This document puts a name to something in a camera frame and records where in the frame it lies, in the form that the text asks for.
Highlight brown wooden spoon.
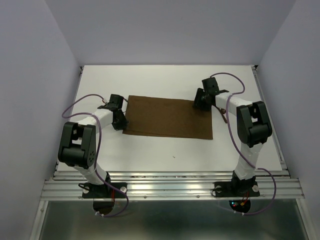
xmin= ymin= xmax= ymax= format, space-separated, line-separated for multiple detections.
xmin=216 ymin=107 xmax=228 ymax=124

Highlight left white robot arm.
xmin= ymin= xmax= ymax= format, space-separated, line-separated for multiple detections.
xmin=58 ymin=94 xmax=129 ymax=197

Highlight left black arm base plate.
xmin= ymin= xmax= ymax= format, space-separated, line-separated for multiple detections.
xmin=78 ymin=182 xmax=125 ymax=199

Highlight brown cloth napkin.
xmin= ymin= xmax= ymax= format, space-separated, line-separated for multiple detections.
xmin=122 ymin=95 xmax=213 ymax=140

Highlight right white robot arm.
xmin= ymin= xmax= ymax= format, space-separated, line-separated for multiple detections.
xmin=193 ymin=77 xmax=273 ymax=195

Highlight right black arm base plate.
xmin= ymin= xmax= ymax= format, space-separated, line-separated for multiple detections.
xmin=214 ymin=181 xmax=260 ymax=198

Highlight aluminium front rail frame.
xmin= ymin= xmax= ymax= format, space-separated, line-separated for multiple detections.
xmin=30 ymin=166 xmax=305 ymax=240

